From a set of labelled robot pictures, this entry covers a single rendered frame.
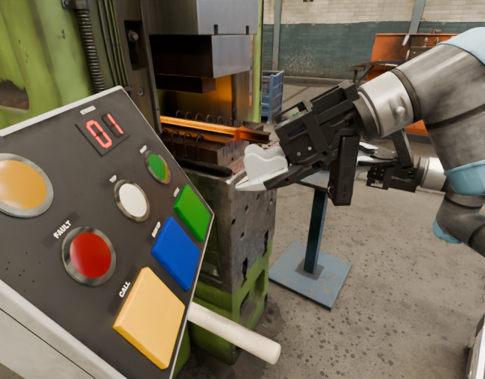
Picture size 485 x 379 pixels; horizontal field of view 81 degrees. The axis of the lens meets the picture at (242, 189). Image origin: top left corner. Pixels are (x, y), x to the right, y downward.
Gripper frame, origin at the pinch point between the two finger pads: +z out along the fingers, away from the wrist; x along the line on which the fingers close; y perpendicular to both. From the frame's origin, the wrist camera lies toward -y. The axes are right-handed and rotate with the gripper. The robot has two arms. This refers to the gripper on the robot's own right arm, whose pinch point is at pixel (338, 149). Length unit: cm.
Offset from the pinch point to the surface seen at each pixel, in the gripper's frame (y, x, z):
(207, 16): -30.5, -13.9, 30.7
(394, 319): 100, 45, -34
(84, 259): -9, -65, 10
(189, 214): -1.9, -46.2, 13.9
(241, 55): -21.6, 2.2, 30.7
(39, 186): -16, -65, 14
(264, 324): 99, 10, 22
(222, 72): -18.2, -8.0, 30.7
